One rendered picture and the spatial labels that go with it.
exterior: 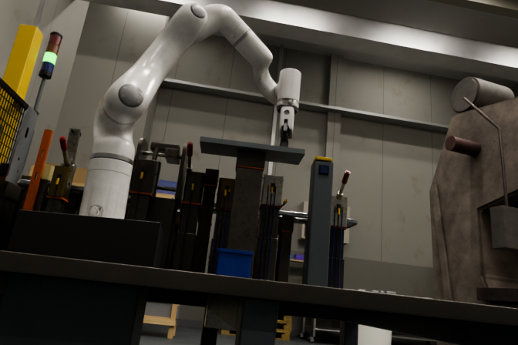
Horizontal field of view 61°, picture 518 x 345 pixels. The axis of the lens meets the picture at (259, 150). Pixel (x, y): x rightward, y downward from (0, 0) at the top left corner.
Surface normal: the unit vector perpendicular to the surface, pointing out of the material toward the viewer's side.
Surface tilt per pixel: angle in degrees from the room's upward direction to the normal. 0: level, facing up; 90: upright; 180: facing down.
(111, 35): 90
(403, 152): 90
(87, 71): 90
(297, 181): 90
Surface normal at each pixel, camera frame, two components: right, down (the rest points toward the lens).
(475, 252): -0.93, -0.20
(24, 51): 0.08, -0.30
